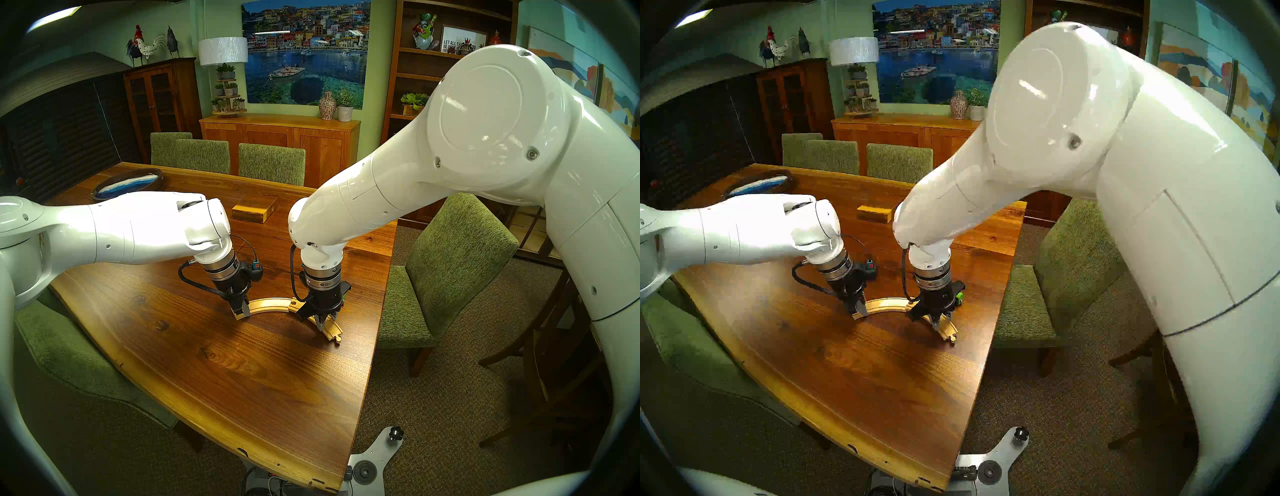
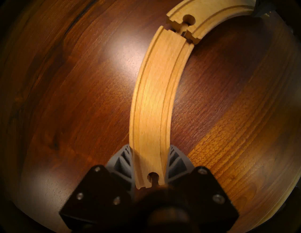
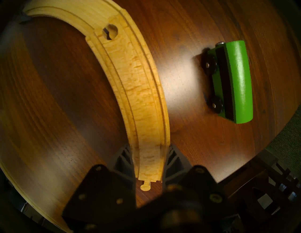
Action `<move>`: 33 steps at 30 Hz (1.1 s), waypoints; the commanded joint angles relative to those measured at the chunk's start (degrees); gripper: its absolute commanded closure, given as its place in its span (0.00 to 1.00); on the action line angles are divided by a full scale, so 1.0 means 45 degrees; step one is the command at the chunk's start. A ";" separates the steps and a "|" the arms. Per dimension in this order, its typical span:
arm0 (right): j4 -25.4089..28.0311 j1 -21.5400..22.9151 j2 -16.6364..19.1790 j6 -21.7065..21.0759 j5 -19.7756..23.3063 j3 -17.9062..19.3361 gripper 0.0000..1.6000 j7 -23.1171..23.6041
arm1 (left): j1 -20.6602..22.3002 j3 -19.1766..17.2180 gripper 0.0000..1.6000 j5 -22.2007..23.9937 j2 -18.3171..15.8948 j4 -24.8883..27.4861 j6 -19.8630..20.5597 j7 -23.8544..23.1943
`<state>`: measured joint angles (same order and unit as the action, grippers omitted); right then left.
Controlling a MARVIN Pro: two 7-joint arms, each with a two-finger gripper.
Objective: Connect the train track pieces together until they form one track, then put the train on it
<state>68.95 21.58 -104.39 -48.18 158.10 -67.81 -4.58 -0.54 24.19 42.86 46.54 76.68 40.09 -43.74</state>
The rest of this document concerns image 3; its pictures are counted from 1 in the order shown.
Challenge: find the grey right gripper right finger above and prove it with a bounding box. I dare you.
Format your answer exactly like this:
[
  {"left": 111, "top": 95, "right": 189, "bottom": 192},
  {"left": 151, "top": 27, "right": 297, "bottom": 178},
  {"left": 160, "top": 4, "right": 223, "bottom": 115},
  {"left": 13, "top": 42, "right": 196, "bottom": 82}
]
[{"left": 163, "top": 144, "right": 226, "bottom": 207}]

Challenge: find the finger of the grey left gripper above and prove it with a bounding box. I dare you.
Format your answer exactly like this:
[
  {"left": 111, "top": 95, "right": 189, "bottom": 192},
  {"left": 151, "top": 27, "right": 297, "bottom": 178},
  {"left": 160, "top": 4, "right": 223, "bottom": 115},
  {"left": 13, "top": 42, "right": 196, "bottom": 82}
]
[{"left": 19, "top": 13, "right": 32, "bottom": 25}]

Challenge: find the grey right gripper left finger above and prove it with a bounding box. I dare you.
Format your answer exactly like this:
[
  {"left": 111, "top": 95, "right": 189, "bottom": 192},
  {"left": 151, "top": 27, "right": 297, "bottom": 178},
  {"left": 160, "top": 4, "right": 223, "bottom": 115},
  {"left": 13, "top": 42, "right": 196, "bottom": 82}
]
[{"left": 62, "top": 144, "right": 137, "bottom": 232}]

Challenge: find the pale curved wooden track piece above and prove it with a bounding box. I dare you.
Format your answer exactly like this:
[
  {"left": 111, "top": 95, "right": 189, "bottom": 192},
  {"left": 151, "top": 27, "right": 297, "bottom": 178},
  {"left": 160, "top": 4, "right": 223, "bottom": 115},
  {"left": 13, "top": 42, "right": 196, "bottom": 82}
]
[{"left": 24, "top": 0, "right": 123, "bottom": 40}]

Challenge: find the yellow curved wooden track piece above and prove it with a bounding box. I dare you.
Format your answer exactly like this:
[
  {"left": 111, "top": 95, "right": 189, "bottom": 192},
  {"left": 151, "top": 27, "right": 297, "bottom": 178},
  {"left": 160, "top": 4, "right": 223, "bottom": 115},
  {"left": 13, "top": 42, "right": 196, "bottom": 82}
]
[{"left": 85, "top": 11, "right": 171, "bottom": 191}]

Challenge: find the green toy train car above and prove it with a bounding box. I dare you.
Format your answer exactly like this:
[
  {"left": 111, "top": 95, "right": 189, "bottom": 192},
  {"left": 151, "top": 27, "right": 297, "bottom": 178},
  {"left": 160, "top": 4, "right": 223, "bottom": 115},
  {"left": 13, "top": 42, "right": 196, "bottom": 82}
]
[{"left": 202, "top": 40, "right": 253, "bottom": 124}]

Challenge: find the dark wooden slat chair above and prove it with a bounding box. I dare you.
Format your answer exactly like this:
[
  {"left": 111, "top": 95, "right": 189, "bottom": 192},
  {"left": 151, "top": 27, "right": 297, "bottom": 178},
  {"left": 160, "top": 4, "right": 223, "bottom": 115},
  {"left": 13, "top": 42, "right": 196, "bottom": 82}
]
[{"left": 223, "top": 155, "right": 301, "bottom": 233}]

